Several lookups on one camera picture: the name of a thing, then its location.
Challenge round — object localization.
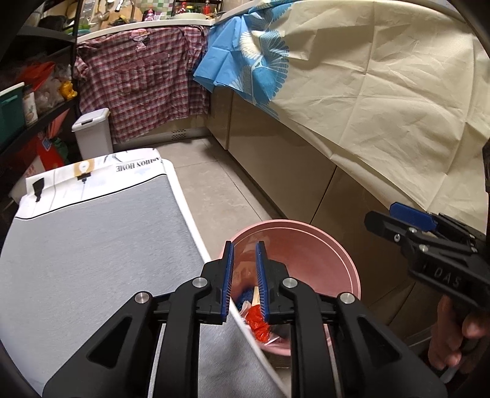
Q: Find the red paper bag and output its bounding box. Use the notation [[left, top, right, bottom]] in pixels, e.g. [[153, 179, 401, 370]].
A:
[[15, 134, 67, 177]]

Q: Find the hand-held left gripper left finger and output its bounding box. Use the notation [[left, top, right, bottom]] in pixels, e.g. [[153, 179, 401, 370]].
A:
[[42, 240, 235, 398]]

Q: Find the person's right hand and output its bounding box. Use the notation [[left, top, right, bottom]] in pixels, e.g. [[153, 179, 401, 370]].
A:
[[428, 296, 490, 374]]

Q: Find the red plaid shirt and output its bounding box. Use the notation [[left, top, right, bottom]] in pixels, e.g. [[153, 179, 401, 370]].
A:
[[74, 26, 211, 144]]

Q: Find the white lidded bin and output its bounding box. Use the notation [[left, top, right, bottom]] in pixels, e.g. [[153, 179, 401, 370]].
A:
[[72, 108, 114, 160]]

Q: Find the blue plastic bag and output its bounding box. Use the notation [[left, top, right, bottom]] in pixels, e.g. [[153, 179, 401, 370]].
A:
[[235, 287, 257, 310]]

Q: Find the black shelf rack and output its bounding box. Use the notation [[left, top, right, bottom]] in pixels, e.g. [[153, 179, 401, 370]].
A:
[[0, 0, 83, 200]]

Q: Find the white labelled jar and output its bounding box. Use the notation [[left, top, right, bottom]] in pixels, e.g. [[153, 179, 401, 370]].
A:
[[23, 92, 39, 127]]

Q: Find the cream and blue printed cloth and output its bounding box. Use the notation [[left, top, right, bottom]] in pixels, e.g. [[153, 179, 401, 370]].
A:
[[193, 0, 490, 226]]

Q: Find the black spice rack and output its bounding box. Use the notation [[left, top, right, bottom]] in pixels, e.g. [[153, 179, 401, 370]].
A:
[[172, 0, 223, 18]]

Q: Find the pink plastic bin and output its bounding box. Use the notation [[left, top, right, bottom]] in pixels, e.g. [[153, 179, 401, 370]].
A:
[[220, 219, 361, 356]]

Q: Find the green storage box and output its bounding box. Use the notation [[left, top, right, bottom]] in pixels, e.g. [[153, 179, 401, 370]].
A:
[[0, 82, 25, 144]]

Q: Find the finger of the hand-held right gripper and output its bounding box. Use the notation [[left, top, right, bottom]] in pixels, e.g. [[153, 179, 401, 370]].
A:
[[389, 202, 439, 232], [364, 211, 412, 246]]

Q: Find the orange plastic bag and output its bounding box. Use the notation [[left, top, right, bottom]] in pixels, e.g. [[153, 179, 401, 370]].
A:
[[17, 61, 56, 90]]

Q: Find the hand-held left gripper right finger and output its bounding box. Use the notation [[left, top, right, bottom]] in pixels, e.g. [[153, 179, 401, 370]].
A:
[[255, 241, 448, 398]]

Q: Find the red plastic bag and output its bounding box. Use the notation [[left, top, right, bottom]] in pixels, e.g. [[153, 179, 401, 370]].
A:
[[245, 304, 270, 343]]

